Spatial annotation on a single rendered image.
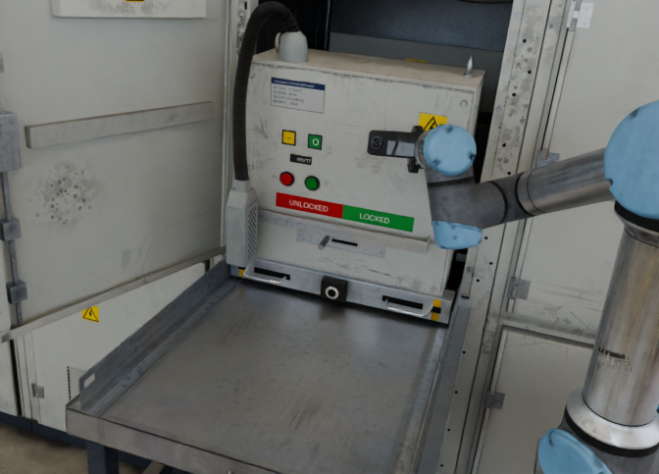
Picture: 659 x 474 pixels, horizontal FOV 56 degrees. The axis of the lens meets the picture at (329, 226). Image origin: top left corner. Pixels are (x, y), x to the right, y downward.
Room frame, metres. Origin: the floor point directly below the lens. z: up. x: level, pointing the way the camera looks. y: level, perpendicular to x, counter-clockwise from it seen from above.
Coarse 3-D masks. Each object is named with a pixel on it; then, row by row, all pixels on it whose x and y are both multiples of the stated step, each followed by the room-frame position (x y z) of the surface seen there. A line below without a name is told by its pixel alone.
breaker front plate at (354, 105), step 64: (256, 64) 1.35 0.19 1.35; (256, 128) 1.35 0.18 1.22; (320, 128) 1.31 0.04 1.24; (384, 128) 1.27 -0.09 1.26; (256, 192) 1.36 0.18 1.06; (320, 192) 1.32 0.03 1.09; (384, 192) 1.28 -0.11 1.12; (256, 256) 1.37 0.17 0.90; (320, 256) 1.33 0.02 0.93; (384, 256) 1.28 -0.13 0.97
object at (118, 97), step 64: (0, 0) 1.08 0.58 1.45; (64, 0) 1.15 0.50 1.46; (128, 0) 1.26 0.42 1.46; (192, 0) 1.40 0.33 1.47; (0, 64) 1.05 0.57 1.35; (64, 64) 1.17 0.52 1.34; (128, 64) 1.29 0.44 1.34; (192, 64) 1.44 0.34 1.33; (0, 128) 1.04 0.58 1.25; (64, 128) 1.14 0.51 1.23; (128, 128) 1.27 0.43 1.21; (192, 128) 1.44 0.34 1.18; (0, 192) 1.05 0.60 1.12; (64, 192) 1.15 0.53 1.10; (128, 192) 1.28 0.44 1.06; (192, 192) 1.44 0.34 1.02; (0, 256) 1.01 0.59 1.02; (64, 256) 1.15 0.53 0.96; (128, 256) 1.28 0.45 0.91; (192, 256) 1.44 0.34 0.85; (0, 320) 1.00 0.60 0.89
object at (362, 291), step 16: (256, 272) 1.36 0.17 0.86; (272, 272) 1.35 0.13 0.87; (288, 272) 1.34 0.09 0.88; (304, 272) 1.33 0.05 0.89; (320, 272) 1.32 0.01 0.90; (304, 288) 1.33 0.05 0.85; (320, 288) 1.32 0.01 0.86; (352, 288) 1.30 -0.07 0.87; (368, 288) 1.29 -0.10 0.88; (384, 288) 1.27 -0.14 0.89; (400, 288) 1.28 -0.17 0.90; (368, 304) 1.29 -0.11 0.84; (400, 304) 1.27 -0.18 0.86; (416, 304) 1.26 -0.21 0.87; (448, 304) 1.24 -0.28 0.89; (432, 320) 1.25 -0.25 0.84; (448, 320) 1.24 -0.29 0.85
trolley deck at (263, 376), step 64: (256, 320) 1.20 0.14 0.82; (320, 320) 1.22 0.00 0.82; (384, 320) 1.25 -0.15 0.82; (192, 384) 0.95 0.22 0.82; (256, 384) 0.97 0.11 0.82; (320, 384) 0.99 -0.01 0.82; (384, 384) 1.01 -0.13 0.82; (448, 384) 1.03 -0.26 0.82; (128, 448) 0.82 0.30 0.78; (192, 448) 0.79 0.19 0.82; (256, 448) 0.80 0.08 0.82; (320, 448) 0.81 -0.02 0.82; (384, 448) 0.83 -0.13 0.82
